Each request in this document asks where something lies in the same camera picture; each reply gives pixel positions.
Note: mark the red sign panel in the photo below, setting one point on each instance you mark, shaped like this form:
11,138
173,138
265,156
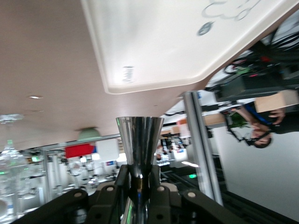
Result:
78,150

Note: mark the pale green ceramic bowl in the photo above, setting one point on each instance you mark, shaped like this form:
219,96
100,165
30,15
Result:
88,135

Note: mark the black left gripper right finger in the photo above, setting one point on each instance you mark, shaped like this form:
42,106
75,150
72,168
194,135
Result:
168,205

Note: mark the light wooden desk top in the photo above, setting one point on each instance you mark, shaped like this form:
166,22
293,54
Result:
275,101

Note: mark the person wearing headset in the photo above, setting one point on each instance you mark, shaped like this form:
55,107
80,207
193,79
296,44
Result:
261,140

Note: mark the white board panel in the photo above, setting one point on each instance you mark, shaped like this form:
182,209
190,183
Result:
107,149

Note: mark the cream tray with rabbit print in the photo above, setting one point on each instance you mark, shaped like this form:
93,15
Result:
151,42

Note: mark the green potted plant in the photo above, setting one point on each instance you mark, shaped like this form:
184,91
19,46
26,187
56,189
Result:
239,120

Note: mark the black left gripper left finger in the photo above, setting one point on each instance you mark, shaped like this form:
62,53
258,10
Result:
102,205

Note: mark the steel double jigger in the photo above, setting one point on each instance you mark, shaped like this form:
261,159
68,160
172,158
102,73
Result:
140,140

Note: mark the black computer case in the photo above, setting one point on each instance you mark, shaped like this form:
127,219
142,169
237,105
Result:
247,88

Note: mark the horizontal aluminium rail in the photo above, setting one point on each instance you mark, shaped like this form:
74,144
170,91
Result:
58,145

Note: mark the aluminium camera mount post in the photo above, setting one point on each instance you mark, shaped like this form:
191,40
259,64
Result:
201,144

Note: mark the clear stemmed wine glass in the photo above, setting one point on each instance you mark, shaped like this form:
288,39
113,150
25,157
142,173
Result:
11,158

